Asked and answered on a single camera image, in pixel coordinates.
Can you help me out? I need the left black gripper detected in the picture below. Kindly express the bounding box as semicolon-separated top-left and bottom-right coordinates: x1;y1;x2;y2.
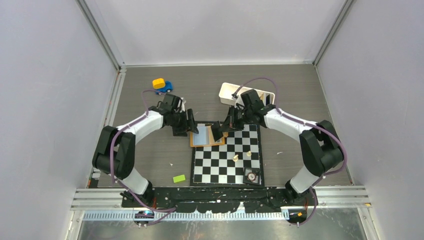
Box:
170;108;198;137

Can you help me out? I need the white rectangular plastic tray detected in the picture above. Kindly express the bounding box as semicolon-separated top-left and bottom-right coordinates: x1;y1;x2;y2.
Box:
218;82;276;107

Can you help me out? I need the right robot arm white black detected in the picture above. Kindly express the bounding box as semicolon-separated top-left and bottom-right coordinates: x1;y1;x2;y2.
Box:
211;89;347;205

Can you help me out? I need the small black framed round object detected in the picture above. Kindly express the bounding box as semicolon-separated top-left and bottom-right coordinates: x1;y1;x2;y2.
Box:
242;167;262;186

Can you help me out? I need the black white chessboard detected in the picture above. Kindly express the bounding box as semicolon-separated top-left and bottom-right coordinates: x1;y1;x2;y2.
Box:
189;124;265;188

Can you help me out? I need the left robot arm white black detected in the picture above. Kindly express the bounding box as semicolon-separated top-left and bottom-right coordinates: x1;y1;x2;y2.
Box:
92;93;199;208

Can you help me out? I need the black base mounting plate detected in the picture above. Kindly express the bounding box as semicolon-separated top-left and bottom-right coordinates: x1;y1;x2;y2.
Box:
120;187;318;214

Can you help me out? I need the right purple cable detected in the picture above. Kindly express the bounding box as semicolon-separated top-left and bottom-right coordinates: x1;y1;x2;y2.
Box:
231;77;349;226

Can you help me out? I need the credit cards stack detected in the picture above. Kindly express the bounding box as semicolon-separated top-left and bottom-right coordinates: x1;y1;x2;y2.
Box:
259;92;275;106

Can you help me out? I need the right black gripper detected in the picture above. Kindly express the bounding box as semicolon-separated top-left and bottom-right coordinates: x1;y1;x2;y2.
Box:
220;105;253;133

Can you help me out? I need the blue yellow toy car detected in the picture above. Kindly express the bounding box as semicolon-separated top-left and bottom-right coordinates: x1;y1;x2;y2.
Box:
152;78;174;95

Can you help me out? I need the green rectangular block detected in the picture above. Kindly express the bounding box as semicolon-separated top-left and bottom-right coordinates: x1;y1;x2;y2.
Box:
172;174;186;184

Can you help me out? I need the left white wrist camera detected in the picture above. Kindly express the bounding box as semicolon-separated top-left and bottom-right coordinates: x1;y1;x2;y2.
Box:
176;97;186;113

